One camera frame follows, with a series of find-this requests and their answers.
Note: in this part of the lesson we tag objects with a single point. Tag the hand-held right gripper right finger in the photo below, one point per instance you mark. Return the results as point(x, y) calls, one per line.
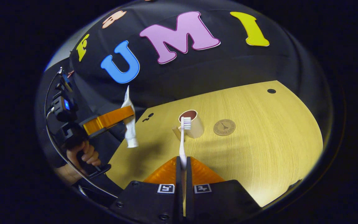
point(189, 186)

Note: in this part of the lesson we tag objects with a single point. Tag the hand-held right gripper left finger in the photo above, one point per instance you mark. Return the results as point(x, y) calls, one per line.
point(179, 186)

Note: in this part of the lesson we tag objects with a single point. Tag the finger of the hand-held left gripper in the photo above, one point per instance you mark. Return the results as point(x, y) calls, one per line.
point(107, 120)

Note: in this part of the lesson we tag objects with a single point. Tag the white toothpaste tube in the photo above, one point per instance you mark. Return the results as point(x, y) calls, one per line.
point(130, 130)

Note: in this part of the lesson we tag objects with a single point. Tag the white toothbrush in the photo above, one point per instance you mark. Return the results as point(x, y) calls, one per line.
point(182, 146)

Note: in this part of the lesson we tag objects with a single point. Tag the beige cup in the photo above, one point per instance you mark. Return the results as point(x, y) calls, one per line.
point(196, 127)

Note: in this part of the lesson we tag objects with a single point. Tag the round wooden coaster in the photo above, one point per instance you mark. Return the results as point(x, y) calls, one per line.
point(224, 127)

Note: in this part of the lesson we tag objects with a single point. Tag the copper cloth clip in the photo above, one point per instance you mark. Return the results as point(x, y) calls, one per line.
point(70, 73)

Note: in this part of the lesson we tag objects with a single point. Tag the black backdrop cloth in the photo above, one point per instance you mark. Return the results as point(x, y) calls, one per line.
point(228, 62)

